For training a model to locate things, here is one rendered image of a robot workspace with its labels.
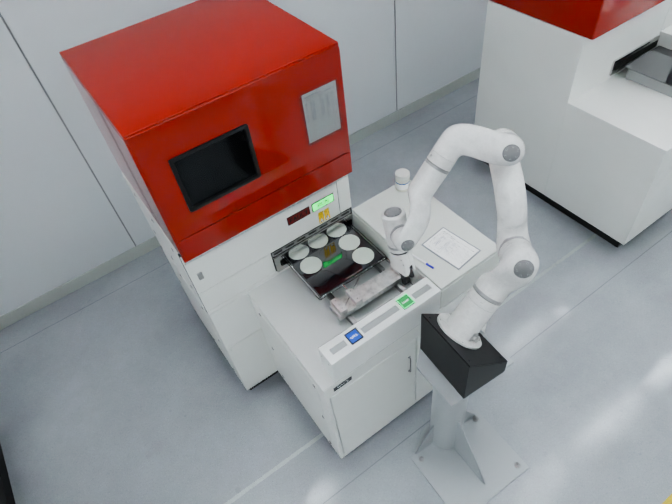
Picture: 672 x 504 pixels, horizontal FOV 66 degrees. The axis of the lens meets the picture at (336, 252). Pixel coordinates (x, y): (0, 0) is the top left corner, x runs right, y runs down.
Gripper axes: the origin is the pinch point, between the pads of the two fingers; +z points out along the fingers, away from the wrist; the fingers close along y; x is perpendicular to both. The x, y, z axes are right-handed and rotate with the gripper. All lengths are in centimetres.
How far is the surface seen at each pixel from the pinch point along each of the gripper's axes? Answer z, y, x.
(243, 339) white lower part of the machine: 46, -69, -56
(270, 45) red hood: -83, -53, -4
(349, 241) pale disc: 11, -50, 5
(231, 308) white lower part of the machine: 21, -64, -56
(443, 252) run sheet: 12.3, -12.4, 29.1
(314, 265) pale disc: 12, -49, -16
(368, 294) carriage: 19.2, -22.4, -6.0
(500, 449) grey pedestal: 117, 23, 21
